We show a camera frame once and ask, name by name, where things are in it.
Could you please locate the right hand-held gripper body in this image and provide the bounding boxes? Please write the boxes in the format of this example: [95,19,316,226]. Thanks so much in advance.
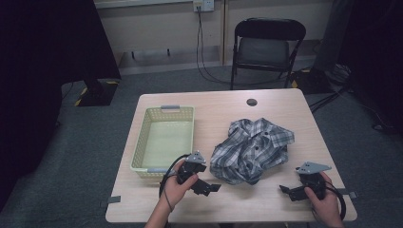
[296,161,333,200]

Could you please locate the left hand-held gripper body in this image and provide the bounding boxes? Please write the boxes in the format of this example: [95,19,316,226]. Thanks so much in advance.
[177,151,207,186]

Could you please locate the pale green plastic basket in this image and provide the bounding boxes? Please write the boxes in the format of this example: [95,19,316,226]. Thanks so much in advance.
[129,104,196,181]

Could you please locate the grey plaid shirt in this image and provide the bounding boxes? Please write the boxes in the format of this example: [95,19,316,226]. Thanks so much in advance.
[209,117,296,186]

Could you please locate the person's left hand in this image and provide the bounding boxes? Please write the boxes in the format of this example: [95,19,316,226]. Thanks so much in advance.
[162,161,200,208]

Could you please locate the person's right hand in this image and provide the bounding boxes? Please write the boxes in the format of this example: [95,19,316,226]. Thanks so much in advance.
[304,172,342,224]

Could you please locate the grey table edge clip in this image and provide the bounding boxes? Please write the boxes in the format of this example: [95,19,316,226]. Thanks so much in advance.
[336,188,358,200]
[100,195,123,208]

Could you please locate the black yellow-striped stand base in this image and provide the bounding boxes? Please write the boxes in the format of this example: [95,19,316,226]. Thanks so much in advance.
[74,79,121,107]
[290,67,335,95]

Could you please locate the black folding chair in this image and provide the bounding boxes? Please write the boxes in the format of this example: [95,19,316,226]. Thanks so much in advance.
[230,17,307,90]

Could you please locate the black curtain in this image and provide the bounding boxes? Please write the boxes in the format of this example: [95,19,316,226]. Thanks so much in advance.
[336,0,403,136]
[0,0,122,211]

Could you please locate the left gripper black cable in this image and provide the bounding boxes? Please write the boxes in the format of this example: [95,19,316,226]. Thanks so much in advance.
[158,153,192,214]

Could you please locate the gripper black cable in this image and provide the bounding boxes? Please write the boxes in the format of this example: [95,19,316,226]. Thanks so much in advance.
[324,181,348,221]
[158,153,192,214]

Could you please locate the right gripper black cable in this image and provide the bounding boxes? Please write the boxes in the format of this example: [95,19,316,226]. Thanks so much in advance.
[324,181,348,221]

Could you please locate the black floor cables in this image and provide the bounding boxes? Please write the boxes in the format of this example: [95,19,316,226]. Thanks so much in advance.
[308,85,354,114]

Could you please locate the coiled cable bundle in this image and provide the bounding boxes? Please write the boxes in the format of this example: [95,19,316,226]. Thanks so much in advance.
[327,63,352,86]

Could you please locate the grey wall rail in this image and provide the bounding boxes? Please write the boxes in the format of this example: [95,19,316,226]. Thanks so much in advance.
[130,47,172,61]

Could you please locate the black wall socket cable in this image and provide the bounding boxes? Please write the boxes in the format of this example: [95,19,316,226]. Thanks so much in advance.
[195,6,288,87]

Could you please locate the white wall socket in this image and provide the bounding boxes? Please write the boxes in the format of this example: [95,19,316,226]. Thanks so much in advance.
[193,0,216,13]

